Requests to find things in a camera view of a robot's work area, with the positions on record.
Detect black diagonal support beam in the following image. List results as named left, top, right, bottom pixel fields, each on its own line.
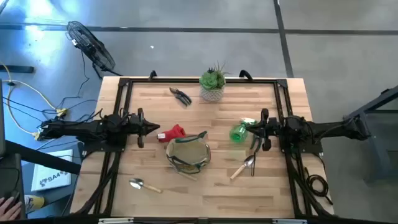
left=4, top=139, right=82, bottom=175

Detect succulent in grey pot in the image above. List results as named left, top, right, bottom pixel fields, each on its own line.
left=198, top=60, right=229, bottom=103

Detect beige green-trimmed gardening bag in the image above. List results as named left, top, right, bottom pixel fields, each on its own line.
left=165, top=130, right=212, bottom=175

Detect yellow and white object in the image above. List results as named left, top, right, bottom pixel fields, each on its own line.
left=24, top=194, right=46, bottom=214

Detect red knit gardening gloves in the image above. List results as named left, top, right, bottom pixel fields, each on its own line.
left=157, top=124, right=187, bottom=143

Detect white metal bracket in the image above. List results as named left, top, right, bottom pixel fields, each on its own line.
left=272, top=218, right=308, bottom=224
left=98, top=217, right=134, bottom=224

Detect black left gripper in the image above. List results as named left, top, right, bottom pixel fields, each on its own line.
left=126, top=108, right=161, bottom=149

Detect black floor cable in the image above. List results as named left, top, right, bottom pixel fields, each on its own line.
left=2, top=49, right=103, bottom=125

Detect black equipment case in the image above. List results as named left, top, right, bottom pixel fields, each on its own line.
left=0, top=79, right=26, bottom=219

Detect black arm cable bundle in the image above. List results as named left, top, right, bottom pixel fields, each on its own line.
left=284, top=152, right=332, bottom=218
left=74, top=152, right=122, bottom=216

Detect coiled black cable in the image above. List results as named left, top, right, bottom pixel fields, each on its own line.
left=303, top=167, right=334, bottom=206

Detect yellow floor cable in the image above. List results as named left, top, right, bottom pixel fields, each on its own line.
left=0, top=62, right=68, bottom=141

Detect person's hand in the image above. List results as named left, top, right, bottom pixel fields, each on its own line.
left=0, top=196, right=23, bottom=222

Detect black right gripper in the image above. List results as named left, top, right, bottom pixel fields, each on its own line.
left=247, top=108, right=282, bottom=152

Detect black floor bar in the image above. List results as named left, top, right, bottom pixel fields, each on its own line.
left=0, top=64, right=35, bottom=74

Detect dark-handled pruning shears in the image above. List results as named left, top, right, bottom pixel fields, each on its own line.
left=169, top=86, right=193, bottom=107

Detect green spray bottle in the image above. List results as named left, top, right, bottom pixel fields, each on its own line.
left=229, top=117, right=257, bottom=144

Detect black floor fan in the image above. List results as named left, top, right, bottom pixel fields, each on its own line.
left=66, top=21, right=123, bottom=79

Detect white printed box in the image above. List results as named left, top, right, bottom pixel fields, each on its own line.
left=30, top=149, right=74, bottom=192

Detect dark metal cart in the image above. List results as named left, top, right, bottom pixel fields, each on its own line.
left=343, top=85, right=398, bottom=184

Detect black metal table frame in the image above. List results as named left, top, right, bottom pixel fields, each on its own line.
left=74, top=77, right=333, bottom=218

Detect wooden-handled metal hand rake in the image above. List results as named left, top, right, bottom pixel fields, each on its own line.
left=129, top=177, right=164, bottom=194

